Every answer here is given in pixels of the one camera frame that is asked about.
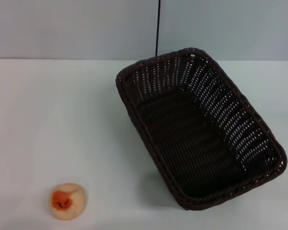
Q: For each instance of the black vertical wall strip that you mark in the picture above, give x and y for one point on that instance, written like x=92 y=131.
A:
x=157 y=26

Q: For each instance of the dark brown woven basket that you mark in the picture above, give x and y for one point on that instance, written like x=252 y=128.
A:
x=182 y=134

